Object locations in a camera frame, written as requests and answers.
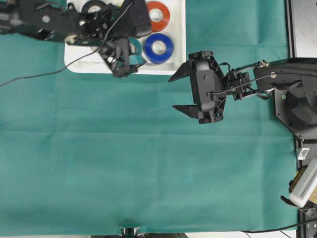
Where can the teal tape roll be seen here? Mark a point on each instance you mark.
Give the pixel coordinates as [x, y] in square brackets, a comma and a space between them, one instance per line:
[135, 57]

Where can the black tape roll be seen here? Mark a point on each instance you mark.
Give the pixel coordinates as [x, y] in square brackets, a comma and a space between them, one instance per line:
[94, 6]

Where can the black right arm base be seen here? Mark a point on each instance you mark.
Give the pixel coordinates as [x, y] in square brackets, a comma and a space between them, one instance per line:
[297, 110]

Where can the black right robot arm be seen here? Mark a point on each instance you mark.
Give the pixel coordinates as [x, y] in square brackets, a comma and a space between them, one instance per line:
[286, 74]

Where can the blue tape roll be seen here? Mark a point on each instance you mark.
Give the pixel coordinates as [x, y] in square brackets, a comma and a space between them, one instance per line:
[158, 48]

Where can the green table cloth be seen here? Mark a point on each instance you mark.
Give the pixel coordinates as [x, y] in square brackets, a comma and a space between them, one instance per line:
[84, 154]

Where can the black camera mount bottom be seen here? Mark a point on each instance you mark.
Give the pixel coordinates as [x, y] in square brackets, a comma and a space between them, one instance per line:
[130, 232]

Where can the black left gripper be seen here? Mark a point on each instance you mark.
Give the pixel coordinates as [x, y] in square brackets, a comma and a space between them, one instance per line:
[109, 33]

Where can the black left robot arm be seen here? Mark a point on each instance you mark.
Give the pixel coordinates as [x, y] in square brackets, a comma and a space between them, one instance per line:
[44, 20]

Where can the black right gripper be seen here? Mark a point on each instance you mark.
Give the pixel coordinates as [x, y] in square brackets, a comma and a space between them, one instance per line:
[211, 83]

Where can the small white label tag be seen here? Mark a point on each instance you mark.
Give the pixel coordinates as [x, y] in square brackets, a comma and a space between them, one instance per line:
[302, 153]

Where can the red tape roll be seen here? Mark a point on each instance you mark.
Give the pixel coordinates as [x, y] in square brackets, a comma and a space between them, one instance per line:
[159, 15]

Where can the white perforated box device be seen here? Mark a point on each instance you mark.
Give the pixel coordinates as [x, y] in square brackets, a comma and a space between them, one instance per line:
[305, 186]

